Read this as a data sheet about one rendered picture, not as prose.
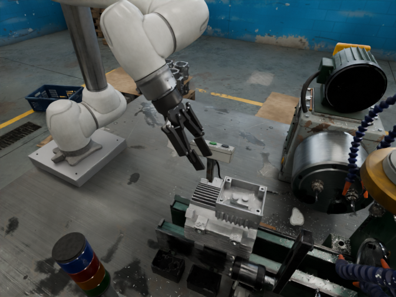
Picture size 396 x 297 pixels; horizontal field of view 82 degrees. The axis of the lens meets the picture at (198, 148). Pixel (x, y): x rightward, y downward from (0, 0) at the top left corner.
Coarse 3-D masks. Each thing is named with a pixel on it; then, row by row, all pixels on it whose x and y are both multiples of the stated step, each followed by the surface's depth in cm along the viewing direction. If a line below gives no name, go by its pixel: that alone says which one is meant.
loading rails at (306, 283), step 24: (168, 240) 78; (192, 240) 74; (264, 240) 76; (288, 240) 75; (216, 264) 75; (264, 264) 69; (312, 264) 74; (264, 288) 73; (288, 288) 69; (312, 288) 63; (336, 288) 64
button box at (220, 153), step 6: (192, 144) 89; (210, 144) 89; (216, 144) 89; (198, 150) 89; (210, 150) 87; (216, 150) 87; (222, 150) 86; (228, 150) 85; (234, 150) 90; (210, 156) 88; (216, 156) 87; (222, 156) 86; (228, 156) 86; (228, 162) 86
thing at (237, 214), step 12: (228, 180) 66; (240, 180) 65; (228, 192) 66; (240, 192) 66; (252, 192) 66; (264, 192) 62; (216, 204) 60; (228, 204) 62; (240, 204) 61; (252, 204) 62; (216, 216) 63; (228, 216) 61; (240, 216) 59; (252, 216) 57
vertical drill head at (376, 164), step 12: (372, 156) 45; (384, 156) 45; (372, 168) 42; (384, 168) 42; (372, 180) 41; (384, 180) 40; (372, 192) 41; (384, 192) 39; (372, 204) 44; (384, 204) 39; (372, 216) 44; (360, 228) 48
